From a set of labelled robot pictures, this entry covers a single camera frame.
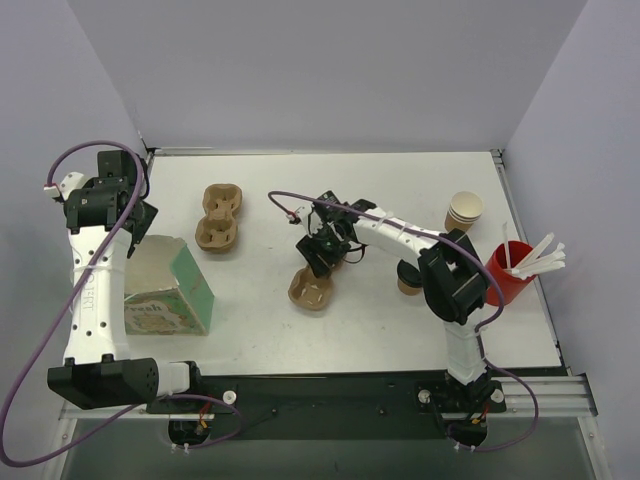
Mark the red cylindrical straw holder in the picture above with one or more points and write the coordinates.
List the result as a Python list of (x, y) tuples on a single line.
[(510, 286)]

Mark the green paper takeout bag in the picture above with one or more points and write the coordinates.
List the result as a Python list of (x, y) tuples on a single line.
[(165, 291)]

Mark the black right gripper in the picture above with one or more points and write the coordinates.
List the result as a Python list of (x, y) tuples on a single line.
[(314, 254)]

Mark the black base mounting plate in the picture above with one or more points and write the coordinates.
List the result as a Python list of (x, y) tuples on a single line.
[(357, 406)]

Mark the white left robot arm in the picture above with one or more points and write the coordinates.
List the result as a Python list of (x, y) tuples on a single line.
[(98, 370)]

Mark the white wrapped straws bundle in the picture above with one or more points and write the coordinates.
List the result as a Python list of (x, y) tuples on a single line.
[(537, 261)]

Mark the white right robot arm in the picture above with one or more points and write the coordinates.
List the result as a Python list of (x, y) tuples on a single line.
[(441, 265)]

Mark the single brown pulp cup carrier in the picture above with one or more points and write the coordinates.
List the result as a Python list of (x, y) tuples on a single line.
[(309, 292)]

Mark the stack of brown paper cups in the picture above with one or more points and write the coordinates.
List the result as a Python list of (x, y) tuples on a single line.
[(464, 209)]

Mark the brown paper coffee cup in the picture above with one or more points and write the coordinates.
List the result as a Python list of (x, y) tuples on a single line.
[(407, 289)]

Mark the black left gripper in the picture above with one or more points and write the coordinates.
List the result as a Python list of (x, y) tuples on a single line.
[(141, 220)]

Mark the aluminium front rail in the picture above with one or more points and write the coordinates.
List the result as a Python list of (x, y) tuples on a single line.
[(557, 397)]

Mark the black plastic cup lid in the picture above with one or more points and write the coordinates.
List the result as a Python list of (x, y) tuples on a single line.
[(409, 275)]

